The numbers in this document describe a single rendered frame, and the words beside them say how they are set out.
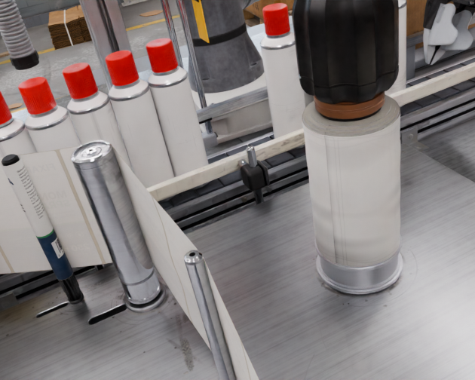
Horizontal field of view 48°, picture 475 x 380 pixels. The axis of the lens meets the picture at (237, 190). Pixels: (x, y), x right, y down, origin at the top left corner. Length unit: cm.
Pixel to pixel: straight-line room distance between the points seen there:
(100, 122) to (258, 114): 37
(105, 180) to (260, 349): 21
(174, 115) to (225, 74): 32
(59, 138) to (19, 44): 14
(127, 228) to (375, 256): 24
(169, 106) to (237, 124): 29
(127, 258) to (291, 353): 18
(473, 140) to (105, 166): 59
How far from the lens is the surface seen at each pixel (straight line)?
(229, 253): 62
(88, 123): 67
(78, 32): 502
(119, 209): 51
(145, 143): 69
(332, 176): 47
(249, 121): 95
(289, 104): 75
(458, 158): 85
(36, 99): 65
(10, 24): 74
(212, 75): 100
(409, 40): 93
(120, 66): 66
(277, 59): 73
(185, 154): 71
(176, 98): 68
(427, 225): 64
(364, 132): 44
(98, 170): 48
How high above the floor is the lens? 128
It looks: 33 degrees down
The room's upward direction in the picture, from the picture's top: 12 degrees counter-clockwise
